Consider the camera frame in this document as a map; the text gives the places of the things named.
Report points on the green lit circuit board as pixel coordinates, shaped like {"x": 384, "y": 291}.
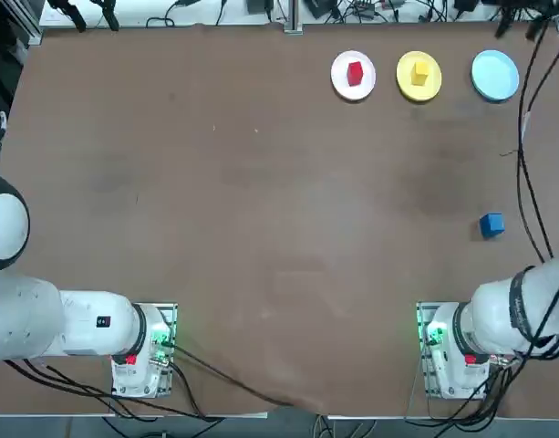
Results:
{"x": 436, "y": 335}
{"x": 162, "y": 340}

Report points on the black power brick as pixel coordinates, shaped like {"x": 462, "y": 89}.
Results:
{"x": 259, "y": 5}
{"x": 320, "y": 8}

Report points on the light blue plate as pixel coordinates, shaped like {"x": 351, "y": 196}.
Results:
{"x": 495, "y": 75}

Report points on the black tripod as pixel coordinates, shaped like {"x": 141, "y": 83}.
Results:
{"x": 504, "y": 23}
{"x": 71, "y": 16}

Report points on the white plate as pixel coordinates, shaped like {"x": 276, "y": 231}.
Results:
{"x": 339, "y": 86}

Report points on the red cube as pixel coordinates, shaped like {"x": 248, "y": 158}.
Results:
{"x": 355, "y": 74}

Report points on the aluminium camera post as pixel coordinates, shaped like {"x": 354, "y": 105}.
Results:
{"x": 292, "y": 18}

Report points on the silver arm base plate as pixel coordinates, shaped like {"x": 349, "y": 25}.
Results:
{"x": 166, "y": 385}
{"x": 426, "y": 383}

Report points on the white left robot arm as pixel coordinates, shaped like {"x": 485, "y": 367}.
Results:
{"x": 87, "y": 324}

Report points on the yellow plate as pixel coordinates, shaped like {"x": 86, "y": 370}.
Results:
{"x": 404, "y": 84}

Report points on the blue cube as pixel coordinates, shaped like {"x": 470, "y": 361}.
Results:
{"x": 491, "y": 224}

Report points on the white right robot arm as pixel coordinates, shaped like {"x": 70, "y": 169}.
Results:
{"x": 489, "y": 315}

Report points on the yellow cube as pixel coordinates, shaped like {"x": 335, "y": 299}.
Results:
{"x": 419, "y": 75}

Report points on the aluminium frame rail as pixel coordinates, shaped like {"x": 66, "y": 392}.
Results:
{"x": 30, "y": 32}

